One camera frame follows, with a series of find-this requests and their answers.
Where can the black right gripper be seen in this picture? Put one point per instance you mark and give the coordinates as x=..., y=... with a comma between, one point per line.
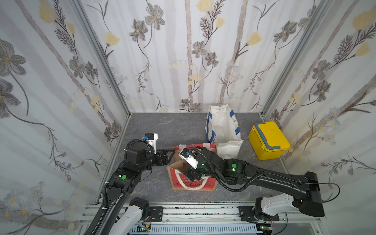
x=190, y=171

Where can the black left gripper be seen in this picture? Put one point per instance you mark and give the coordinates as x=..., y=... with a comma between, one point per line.
x=159, y=155

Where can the red Christmas jute bag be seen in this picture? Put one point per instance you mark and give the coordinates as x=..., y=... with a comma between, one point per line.
x=183, y=177

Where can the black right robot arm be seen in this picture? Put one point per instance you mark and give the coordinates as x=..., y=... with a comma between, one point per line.
x=298, y=192

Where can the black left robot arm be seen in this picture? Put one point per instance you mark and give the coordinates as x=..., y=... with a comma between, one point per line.
x=114, y=194

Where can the white Doraemon canvas bag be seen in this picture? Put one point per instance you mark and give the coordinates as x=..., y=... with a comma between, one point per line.
x=223, y=130

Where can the yellow cooler box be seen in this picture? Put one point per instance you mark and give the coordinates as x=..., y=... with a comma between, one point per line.
x=268, y=141

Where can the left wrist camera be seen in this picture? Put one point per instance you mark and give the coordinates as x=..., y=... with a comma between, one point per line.
x=151, y=139

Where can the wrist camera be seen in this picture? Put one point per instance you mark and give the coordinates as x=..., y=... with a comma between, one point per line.
x=188, y=157
x=151, y=139

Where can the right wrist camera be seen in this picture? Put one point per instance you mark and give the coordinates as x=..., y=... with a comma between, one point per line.
x=188, y=157

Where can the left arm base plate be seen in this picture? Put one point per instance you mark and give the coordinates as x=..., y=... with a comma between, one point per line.
x=152, y=214

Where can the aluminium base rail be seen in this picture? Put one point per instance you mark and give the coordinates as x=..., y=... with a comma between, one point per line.
x=216, y=218

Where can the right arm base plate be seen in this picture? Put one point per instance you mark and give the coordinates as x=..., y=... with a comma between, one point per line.
x=252, y=214

